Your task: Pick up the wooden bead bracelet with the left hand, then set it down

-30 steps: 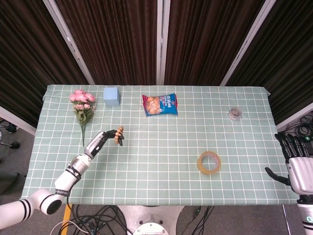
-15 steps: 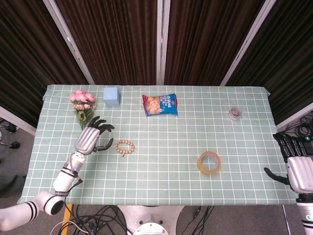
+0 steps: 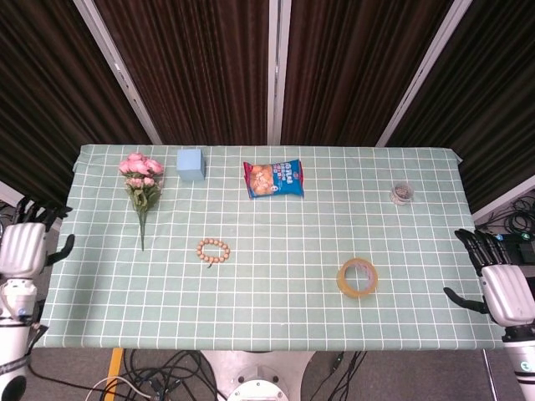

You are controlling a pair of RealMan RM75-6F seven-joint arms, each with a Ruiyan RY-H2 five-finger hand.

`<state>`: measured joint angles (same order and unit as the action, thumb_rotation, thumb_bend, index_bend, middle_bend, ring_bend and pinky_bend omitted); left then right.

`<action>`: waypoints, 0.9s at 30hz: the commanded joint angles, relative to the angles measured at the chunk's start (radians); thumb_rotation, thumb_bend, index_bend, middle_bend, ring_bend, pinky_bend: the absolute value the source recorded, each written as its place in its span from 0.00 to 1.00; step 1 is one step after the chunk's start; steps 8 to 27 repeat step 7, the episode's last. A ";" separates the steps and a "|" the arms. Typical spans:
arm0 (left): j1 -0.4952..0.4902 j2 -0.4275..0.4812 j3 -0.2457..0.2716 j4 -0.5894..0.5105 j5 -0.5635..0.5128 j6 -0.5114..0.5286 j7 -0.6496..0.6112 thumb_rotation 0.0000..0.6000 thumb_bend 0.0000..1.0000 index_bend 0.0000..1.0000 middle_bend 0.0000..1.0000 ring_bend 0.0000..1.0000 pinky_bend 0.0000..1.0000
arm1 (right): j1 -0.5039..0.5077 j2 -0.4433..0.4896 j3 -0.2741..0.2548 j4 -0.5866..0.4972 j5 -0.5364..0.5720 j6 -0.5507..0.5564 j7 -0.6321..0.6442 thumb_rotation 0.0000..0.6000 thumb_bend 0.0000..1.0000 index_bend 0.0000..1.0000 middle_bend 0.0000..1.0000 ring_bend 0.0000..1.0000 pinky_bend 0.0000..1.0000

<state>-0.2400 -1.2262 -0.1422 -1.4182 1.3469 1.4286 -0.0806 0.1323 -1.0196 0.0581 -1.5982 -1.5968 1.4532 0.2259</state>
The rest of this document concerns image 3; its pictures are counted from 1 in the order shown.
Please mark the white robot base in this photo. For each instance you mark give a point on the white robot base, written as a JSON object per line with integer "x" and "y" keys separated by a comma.
{"x": 259, "y": 376}

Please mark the yellow packing tape roll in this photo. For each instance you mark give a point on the yellow packing tape roll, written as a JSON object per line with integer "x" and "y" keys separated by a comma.
{"x": 343, "y": 286}

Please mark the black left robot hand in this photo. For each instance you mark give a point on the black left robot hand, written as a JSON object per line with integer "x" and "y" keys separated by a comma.
{"x": 23, "y": 250}

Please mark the green checked tablecloth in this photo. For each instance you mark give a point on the green checked tablecloth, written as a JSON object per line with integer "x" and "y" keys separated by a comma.
{"x": 267, "y": 317}

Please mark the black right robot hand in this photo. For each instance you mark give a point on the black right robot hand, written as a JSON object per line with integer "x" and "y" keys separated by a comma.
{"x": 507, "y": 292}

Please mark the pink artificial flower bouquet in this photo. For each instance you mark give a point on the pink artificial flower bouquet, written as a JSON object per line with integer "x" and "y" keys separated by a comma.
{"x": 138, "y": 167}

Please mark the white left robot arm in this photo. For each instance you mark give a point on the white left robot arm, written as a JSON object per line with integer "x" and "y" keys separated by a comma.
{"x": 12, "y": 342}

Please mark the black electronics box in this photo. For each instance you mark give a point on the black electronics box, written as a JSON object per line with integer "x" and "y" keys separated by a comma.
{"x": 522, "y": 248}

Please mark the dark brown curtain panel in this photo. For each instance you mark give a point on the dark brown curtain panel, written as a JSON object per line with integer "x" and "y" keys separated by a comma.
{"x": 196, "y": 71}
{"x": 355, "y": 71}
{"x": 493, "y": 117}
{"x": 46, "y": 104}

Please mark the white partition frame post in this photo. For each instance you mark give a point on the white partition frame post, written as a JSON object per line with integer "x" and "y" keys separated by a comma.
{"x": 422, "y": 79}
{"x": 278, "y": 71}
{"x": 121, "y": 75}

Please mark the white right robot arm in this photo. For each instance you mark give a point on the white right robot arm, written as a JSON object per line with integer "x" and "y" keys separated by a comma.
{"x": 522, "y": 363}

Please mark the small clear glitter jar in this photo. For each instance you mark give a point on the small clear glitter jar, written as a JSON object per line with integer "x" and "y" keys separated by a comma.
{"x": 403, "y": 194}

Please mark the blue snack bag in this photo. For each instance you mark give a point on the blue snack bag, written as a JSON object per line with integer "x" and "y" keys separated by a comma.
{"x": 273, "y": 179}

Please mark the light blue cube box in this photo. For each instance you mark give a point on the light blue cube box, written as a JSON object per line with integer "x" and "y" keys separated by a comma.
{"x": 191, "y": 165}

